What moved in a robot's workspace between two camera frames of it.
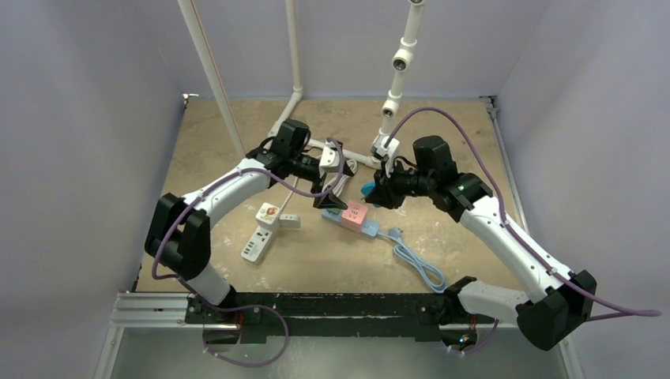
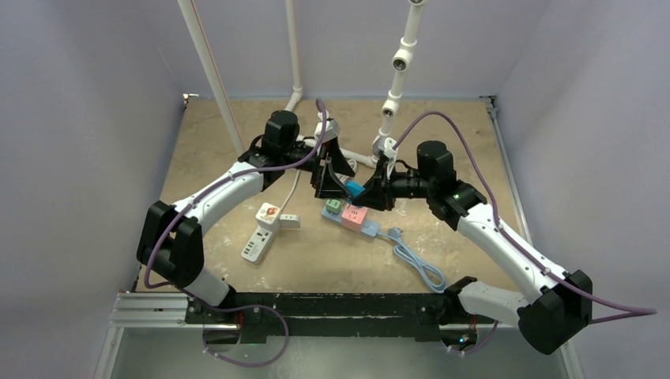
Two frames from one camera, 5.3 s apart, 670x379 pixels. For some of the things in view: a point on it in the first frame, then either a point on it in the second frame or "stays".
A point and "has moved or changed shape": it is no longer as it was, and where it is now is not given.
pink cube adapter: x=354 y=216 stays
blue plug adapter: x=367 y=188 has moved or changed shape
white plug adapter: x=289 y=221 stays
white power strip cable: x=333 y=186 stays
